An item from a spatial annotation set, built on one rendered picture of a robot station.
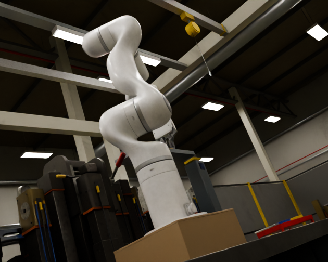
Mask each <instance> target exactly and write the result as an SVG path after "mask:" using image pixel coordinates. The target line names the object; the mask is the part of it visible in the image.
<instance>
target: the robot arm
mask: <svg viewBox="0 0 328 262"><path fill-rule="evenodd" d="M141 39H142V30H141V26H140V24H139V22H138V21H137V20H136V19H135V18H134V17H132V16H122V17H119V18H117V19H115V20H113V21H111V22H108V23H106V24H104V25H102V26H100V27H98V28H96V29H94V30H92V31H89V32H88V33H86V34H85V35H84V37H83V39H82V48H83V50H84V52H85V53H86V54H87V55H89V56H90V57H94V58H98V57H101V56H104V55H106V54H108V53H110V54H109V56H108V59H107V70H108V73H109V77H110V80H111V82H112V84H113V86H114V87H115V88H116V89H117V90H118V91H119V92H121V93H123V94H125V99H126V101H125V102H123V103H121V104H119V105H117V106H115V107H113V108H111V109H109V110H107V111H106V112H104V113H103V115H102V116H101V117H100V120H99V130H100V133H101V134H102V136H103V137H104V138H105V139H106V140H107V141H108V142H109V143H111V144H112V145H114V146H115V147H117V148H119V149H120V150H122V151H123V152H124V153H126V154H127V155H128V157H129V158H130V160H131V162H132V164H133V166H134V169H135V172H136V175H137V178H138V181H139V183H140V186H141V190H142V193H143V196H144V199H145V202H146V205H147V208H148V211H149V214H150V217H151V219H152V222H153V225H154V228H155V229H154V230H152V231H150V232H148V233H147V234H145V235H144V236H146V235H148V234H150V233H152V232H154V231H156V230H158V229H160V228H162V227H164V226H166V225H168V224H170V223H172V222H174V221H176V220H178V219H183V218H188V217H193V216H198V215H203V214H207V212H202V213H197V214H195V212H197V207H196V205H195V204H194V203H190V201H189V199H188V196H187V193H186V191H185V188H184V186H183V182H182V180H181V177H180V175H179V172H178V169H177V167H176V164H175V162H174V159H173V157H172V154H171V152H170V150H169V148H173V149H175V145H174V142H173V141H174V137H175V135H176V133H177V132H178V131H177V130H176V127H175V125H174V123H173V121H172V119H171V115H172V109H171V106H170V104H169V102H168V100H167V99H166V97H165V96H164V95H163V94H162V93H161V92H160V91H159V90H158V87H157V86H156V85H149V84H148V83H147V82H146V81H147V79H148V78H149V73H148V70H147V68H146V66H145V64H144V62H143V60H142V58H141V56H140V54H139V52H138V50H137V49H138V47H139V45H140V42H141ZM152 131H153V134H154V137H155V141H148V142H144V141H138V140H137V138H138V137H140V136H142V135H145V134H147V133H149V132H152ZM167 138H168V139H169V141H168V143H169V144H167V142H166V139H167ZM169 145H170V146H169Z"/></svg>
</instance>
